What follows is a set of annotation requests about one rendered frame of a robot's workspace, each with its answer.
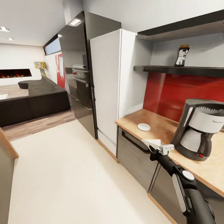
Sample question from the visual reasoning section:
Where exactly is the bottle of coffee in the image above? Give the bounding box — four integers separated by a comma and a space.
173, 45, 190, 67

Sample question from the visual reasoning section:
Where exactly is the paper coffee filter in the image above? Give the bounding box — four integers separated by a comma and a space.
142, 139, 163, 150

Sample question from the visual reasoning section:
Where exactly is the saucer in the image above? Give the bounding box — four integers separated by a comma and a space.
138, 124, 150, 131

